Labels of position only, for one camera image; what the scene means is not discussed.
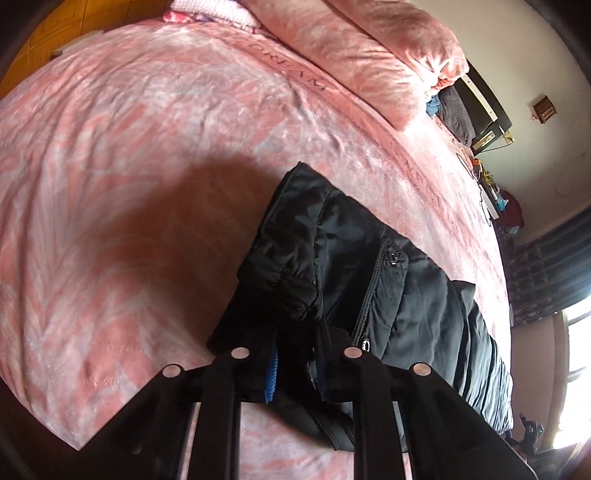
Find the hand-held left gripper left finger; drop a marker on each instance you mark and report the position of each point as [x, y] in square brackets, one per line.
[272, 374]

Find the dark patterned curtain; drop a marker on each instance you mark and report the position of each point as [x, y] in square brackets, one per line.
[540, 277]

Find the cluttered bedside table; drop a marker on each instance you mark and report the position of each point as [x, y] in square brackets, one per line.
[487, 189]

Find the folded pink quilt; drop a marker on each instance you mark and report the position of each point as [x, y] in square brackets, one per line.
[369, 50]

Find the bright window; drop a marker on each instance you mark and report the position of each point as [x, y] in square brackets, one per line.
[577, 360]

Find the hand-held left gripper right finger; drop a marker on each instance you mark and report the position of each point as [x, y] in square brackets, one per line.
[328, 369]

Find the pink patterned bed blanket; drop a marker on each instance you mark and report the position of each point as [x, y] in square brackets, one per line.
[138, 161]

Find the dark clothes pile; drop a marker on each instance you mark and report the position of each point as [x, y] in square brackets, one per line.
[457, 115]

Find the black bed headboard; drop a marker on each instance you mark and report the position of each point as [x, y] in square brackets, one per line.
[487, 108]

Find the red cloth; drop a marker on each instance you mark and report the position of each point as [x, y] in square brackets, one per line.
[513, 212]

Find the white and pink pillow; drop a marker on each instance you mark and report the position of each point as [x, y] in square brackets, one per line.
[207, 11]

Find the brown wall ornament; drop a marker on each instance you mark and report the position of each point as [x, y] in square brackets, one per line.
[544, 108]

